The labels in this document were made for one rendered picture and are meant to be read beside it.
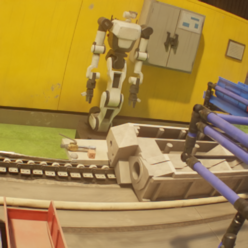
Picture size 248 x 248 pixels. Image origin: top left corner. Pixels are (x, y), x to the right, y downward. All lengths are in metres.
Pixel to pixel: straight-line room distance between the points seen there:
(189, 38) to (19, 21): 1.91
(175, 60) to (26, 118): 1.78
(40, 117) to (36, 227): 2.59
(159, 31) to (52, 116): 1.51
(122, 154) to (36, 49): 2.12
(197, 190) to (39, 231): 0.81
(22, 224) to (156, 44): 2.72
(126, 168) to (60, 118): 2.25
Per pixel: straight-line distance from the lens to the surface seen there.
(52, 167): 1.55
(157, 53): 3.56
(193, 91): 4.20
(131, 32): 3.05
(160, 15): 3.49
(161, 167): 1.44
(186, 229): 1.44
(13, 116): 3.69
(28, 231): 1.21
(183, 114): 4.26
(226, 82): 1.78
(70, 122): 3.79
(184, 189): 1.55
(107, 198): 1.47
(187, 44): 3.70
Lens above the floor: 1.60
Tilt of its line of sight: 22 degrees down
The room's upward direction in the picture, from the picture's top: 15 degrees clockwise
